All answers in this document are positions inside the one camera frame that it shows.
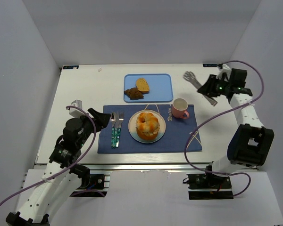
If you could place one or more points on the sugared orange muffin bread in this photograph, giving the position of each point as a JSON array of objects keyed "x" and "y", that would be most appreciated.
[{"x": 147, "y": 136}]

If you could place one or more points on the dark label sticker right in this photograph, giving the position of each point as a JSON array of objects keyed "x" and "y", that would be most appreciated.
[{"x": 209, "y": 65}]

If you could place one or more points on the dark label sticker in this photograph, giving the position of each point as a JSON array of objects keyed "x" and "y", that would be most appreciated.
[
  {"x": 209, "y": 65},
  {"x": 70, "y": 67}
]

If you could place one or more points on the cream and blue plate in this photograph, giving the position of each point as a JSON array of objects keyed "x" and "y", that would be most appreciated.
[{"x": 132, "y": 127}]

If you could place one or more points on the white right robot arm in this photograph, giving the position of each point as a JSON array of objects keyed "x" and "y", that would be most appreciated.
[{"x": 251, "y": 142}]

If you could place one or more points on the fork with green handle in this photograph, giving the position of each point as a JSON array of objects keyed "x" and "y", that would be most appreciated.
[{"x": 120, "y": 120}]

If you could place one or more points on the aluminium table rail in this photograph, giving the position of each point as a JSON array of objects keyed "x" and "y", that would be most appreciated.
[{"x": 139, "y": 166}]

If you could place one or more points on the knife with green handle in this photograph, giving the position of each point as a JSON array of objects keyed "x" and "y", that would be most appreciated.
[{"x": 116, "y": 115}]

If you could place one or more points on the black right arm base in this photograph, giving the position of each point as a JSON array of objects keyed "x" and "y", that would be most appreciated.
[{"x": 208, "y": 187}]

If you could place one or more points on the spoon with green handle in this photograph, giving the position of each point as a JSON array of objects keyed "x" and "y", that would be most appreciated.
[{"x": 113, "y": 120}]

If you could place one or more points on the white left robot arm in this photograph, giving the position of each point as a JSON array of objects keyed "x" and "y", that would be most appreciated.
[{"x": 63, "y": 174}]

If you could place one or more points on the light blue plastic tray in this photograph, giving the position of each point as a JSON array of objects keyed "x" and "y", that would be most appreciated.
[{"x": 160, "y": 87}]

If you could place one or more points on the round orange striped bun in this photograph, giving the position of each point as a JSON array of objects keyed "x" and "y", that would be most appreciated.
[{"x": 147, "y": 122}]

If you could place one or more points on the pink ceramic mug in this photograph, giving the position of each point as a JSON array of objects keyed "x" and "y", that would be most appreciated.
[{"x": 179, "y": 108}]

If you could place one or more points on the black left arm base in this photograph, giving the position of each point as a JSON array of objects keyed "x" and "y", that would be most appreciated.
[{"x": 96, "y": 186}]

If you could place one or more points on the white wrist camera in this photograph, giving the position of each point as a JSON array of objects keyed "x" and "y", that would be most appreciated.
[
  {"x": 224, "y": 71},
  {"x": 75, "y": 109}
]

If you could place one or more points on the tan bread slice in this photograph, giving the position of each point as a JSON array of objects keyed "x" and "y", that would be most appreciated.
[{"x": 142, "y": 85}]

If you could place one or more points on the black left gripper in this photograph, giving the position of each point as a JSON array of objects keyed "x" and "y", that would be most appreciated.
[{"x": 94, "y": 121}]

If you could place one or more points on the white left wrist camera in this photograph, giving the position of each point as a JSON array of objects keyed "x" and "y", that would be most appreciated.
[{"x": 75, "y": 109}]

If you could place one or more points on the metal serving tongs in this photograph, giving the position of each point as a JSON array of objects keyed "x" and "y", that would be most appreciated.
[{"x": 191, "y": 78}]

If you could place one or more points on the dark label sticker left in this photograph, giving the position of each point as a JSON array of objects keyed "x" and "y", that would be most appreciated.
[{"x": 70, "y": 67}]

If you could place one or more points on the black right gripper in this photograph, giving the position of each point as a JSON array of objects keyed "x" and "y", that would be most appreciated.
[{"x": 209, "y": 86}]

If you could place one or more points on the blue cloth placemat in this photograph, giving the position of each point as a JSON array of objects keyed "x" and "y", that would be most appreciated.
[{"x": 176, "y": 132}]

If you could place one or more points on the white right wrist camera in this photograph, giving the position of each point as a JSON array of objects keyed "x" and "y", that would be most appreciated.
[{"x": 224, "y": 71}]

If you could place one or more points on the brown chocolate croissant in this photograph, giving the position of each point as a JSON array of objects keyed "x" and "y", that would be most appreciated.
[{"x": 134, "y": 94}]

